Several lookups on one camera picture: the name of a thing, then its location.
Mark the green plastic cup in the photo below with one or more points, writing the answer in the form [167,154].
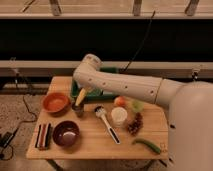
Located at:
[137,106]

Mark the dark maroon bowl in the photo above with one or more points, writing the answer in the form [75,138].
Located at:
[66,133]

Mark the green cucumber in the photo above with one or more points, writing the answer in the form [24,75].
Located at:
[148,143]

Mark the green plastic bin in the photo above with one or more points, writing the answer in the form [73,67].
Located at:
[104,95]

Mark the bunch of dark grapes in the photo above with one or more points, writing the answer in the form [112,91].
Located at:
[134,127]

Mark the red apple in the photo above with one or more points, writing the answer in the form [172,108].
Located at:
[119,101]

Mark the clear plastic gripper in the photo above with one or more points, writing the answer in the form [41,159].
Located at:
[87,91]

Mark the orange bowl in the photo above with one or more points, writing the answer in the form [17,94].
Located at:
[55,102]

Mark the wooden table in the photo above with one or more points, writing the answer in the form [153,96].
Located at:
[96,143]

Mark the white round container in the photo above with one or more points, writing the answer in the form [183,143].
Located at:
[119,115]

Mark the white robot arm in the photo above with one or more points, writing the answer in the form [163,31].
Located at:
[190,108]

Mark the yellow banana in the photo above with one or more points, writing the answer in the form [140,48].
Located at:
[81,96]

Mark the small metal cup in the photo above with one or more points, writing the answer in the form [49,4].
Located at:
[78,109]

